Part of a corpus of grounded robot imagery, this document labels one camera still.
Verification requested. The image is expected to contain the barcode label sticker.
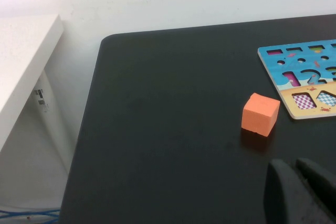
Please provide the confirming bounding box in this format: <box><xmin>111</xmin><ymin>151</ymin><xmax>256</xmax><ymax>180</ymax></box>
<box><xmin>35</xmin><ymin>88</ymin><xmax>50</xmax><ymax>112</ymax></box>

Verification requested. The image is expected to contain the orange foam cube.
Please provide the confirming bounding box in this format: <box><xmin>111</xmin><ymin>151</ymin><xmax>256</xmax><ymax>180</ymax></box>
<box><xmin>241</xmin><ymin>92</ymin><xmax>281</xmax><ymax>137</ymax></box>

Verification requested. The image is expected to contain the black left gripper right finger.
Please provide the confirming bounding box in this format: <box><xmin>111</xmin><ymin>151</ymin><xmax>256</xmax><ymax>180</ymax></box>
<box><xmin>296</xmin><ymin>157</ymin><xmax>336</xmax><ymax>217</ymax></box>

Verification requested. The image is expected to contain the white side table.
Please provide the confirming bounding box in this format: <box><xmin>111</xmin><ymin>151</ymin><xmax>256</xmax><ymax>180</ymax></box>
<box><xmin>0</xmin><ymin>14</ymin><xmax>77</xmax><ymax>177</ymax></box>

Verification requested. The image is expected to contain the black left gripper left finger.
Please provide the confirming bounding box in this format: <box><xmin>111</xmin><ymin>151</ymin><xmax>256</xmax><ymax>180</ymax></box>
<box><xmin>263</xmin><ymin>158</ymin><xmax>333</xmax><ymax>224</ymax></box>

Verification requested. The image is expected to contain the blue cable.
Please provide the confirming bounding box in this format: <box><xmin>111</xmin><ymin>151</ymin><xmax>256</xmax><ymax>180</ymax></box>
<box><xmin>0</xmin><ymin>208</ymin><xmax>61</xmax><ymax>216</ymax></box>

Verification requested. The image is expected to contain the colourful wooden number puzzle board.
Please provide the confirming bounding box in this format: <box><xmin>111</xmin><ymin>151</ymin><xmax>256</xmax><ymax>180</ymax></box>
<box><xmin>257</xmin><ymin>39</ymin><xmax>336</xmax><ymax>120</ymax></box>

